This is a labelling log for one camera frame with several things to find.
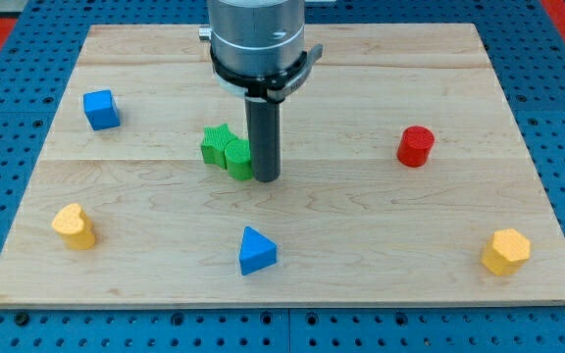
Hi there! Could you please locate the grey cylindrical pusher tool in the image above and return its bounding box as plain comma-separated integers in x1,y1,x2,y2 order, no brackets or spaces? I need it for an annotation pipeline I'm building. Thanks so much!
245,100,281,182

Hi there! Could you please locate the black clamp ring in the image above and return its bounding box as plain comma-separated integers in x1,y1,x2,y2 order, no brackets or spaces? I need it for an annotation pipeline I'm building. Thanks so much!
209,43,324,104

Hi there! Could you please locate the red cylinder block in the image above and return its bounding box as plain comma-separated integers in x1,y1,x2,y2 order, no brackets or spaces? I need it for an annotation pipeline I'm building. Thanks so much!
396,126,435,168

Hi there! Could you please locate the wooden board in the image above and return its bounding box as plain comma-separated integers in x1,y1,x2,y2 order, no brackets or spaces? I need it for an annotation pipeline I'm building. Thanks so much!
0,24,565,310

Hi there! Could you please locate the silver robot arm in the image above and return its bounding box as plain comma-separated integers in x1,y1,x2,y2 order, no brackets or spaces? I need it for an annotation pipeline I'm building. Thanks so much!
207,0,311,102

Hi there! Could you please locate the blue cube block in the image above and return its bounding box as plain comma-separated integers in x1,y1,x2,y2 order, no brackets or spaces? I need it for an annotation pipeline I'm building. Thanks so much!
82,89,121,130

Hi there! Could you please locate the green cylinder block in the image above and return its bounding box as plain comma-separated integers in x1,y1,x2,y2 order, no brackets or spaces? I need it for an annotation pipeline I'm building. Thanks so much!
225,139,253,180

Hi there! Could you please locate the blue triangle block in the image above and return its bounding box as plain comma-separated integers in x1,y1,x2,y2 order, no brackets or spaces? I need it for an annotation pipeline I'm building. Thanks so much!
238,227,278,276

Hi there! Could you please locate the yellow heart block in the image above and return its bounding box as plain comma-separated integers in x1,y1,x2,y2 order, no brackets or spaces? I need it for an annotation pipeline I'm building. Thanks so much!
51,203,96,250

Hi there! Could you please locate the yellow hexagon block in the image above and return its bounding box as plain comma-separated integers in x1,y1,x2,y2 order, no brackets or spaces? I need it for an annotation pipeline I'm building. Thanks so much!
481,228,532,277

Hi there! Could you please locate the green star block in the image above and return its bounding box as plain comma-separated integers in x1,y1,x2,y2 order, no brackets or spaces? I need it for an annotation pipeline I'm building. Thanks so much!
200,124,237,169

